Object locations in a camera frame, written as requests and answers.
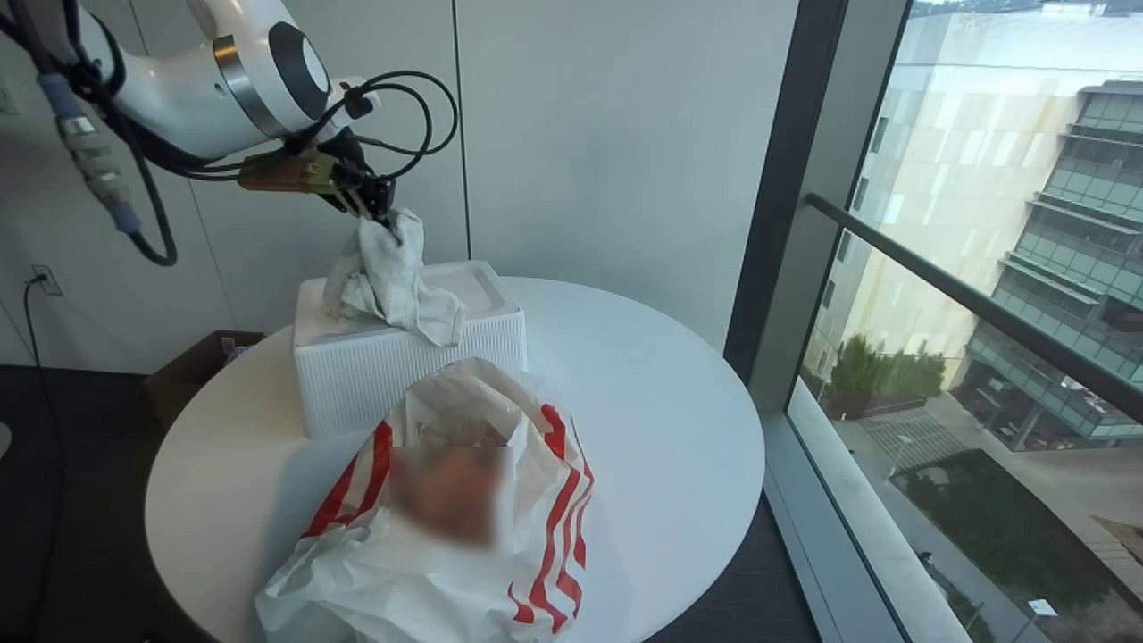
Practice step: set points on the metal balcony railing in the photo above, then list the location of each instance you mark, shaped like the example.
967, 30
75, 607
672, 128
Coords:
976, 304

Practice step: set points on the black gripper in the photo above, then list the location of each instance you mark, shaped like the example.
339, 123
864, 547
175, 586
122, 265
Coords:
347, 154

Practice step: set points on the white red-printed plastic bag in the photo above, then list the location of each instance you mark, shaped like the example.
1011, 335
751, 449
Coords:
393, 582

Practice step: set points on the dark window frame post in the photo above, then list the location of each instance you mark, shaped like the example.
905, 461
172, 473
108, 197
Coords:
786, 165

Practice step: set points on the olive wrist camera bar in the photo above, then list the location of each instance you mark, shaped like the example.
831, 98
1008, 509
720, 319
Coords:
285, 176

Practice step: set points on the white plastic storage box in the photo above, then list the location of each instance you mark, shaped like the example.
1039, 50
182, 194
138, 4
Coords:
368, 369

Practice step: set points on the glass office building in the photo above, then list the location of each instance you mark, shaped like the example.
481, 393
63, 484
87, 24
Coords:
1072, 272

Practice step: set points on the white wall outlet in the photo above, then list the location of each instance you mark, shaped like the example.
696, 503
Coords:
45, 280

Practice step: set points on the peach shirt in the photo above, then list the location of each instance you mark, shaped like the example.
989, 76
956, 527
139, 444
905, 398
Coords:
459, 494

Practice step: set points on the white terry towel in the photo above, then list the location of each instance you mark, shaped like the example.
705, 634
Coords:
393, 280

